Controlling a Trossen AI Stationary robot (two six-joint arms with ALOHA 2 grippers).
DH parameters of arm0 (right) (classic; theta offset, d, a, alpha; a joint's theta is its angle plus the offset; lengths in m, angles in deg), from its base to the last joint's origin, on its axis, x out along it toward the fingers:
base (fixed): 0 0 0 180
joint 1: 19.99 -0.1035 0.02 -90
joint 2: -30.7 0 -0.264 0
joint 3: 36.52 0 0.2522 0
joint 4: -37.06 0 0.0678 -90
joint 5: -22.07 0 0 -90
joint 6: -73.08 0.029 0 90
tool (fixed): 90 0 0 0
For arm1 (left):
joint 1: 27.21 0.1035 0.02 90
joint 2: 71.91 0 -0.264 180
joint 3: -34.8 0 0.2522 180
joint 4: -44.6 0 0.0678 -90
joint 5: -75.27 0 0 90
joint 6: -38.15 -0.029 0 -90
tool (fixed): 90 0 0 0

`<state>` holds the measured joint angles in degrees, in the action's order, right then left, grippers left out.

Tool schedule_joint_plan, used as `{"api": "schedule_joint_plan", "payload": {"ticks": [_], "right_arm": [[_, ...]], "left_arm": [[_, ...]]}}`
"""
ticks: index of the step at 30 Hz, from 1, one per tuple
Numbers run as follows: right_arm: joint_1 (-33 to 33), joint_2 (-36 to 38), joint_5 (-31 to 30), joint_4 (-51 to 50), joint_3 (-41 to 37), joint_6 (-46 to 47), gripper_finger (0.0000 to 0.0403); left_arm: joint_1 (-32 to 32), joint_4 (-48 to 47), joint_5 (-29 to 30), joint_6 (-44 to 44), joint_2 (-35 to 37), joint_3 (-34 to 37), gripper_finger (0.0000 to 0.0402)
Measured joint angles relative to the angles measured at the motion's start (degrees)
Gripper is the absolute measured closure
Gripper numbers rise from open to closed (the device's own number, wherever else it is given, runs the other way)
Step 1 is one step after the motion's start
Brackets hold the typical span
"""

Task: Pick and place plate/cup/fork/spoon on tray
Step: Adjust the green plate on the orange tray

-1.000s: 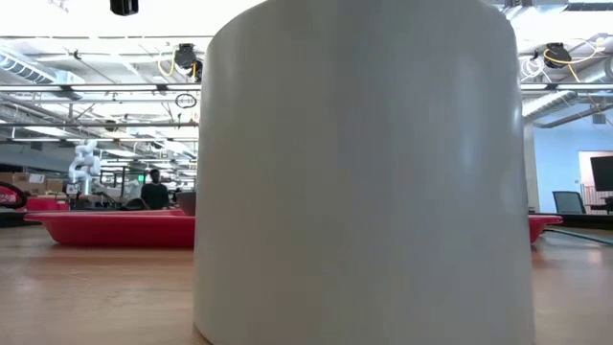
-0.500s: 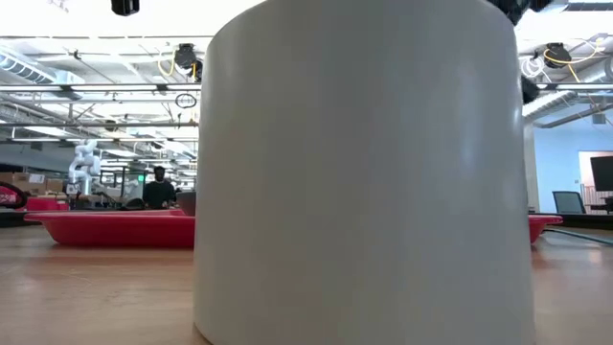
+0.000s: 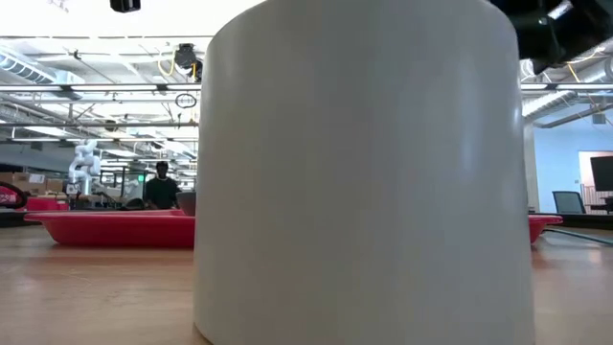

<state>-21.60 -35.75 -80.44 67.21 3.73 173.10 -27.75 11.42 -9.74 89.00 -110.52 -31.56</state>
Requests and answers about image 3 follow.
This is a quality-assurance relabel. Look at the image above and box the black monitor screen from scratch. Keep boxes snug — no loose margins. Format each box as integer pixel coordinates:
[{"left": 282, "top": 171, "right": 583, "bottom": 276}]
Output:
[{"left": 589, "top": 155, "right": 613, "bottom": 193}]

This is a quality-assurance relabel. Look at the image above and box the person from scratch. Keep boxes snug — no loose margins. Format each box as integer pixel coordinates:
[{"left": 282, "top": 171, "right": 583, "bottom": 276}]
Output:
[{"left": 143, "top": 161, "right": 182, "bottom": 211}]

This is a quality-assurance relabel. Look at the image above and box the white cylindrical plant pot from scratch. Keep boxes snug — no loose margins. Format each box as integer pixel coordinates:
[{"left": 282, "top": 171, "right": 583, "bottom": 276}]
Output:
[{"left": 193, "top": 0, "right": 536, "bottom": 345}]

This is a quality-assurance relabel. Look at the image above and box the red crate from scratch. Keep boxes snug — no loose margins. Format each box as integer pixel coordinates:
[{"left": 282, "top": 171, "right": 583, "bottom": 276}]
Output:
[{"left": 26, "top": 196, "right": 71, "bottom": 213}]

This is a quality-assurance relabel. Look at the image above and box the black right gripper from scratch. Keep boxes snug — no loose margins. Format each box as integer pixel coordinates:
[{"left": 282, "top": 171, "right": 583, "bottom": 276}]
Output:
[{"left": 488, "top": 0, "right": 613, "bottom": 76}]

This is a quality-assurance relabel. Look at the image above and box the black ceiling cable reel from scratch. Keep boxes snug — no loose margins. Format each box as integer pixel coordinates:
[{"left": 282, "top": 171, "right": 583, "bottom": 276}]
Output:
[{"left": 172, "top": 42, "right": 203, "bottom": 82}]

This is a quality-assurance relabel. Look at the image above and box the grey office chair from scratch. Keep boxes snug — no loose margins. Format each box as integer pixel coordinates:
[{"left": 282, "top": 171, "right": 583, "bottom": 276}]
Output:
[{"left": 552, "top": 190, "right": 586, "bottom": 215}]

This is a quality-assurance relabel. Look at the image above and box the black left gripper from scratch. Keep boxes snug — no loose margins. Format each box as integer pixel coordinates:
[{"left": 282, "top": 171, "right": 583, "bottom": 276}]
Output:
[{"left": 108, "top": 0, "right": 142, "bottom": 13}]

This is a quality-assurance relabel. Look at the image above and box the red plastic tray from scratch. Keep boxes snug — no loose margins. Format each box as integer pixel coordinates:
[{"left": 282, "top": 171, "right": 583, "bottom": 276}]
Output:
[{"left": 24, "top": 210, "right": 564, "bottom": 249}]

